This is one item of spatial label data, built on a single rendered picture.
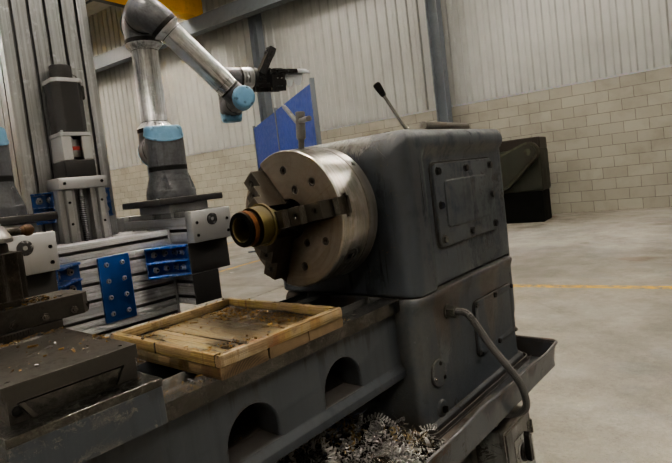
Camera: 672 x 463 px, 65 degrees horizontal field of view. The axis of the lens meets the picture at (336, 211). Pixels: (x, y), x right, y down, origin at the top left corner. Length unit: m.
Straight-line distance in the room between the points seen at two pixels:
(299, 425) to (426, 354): 0.38
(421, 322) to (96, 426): 0.77
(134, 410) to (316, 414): 0.44
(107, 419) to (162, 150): 1.08
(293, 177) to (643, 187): 10.00
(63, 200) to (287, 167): 0.71
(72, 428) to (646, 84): 10.67
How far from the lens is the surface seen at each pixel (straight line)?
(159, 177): 1.68
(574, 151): 11.04
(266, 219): 1.11
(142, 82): 1.88
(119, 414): 0.75
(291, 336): 0.97
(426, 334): 1.29
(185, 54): 1.79
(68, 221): 1.65
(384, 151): 1.22
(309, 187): 1.16
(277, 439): 1.03
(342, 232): 1.11
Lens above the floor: 1.16
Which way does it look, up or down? 3 degrees down
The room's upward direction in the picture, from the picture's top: 7 degrees counter-clockwise
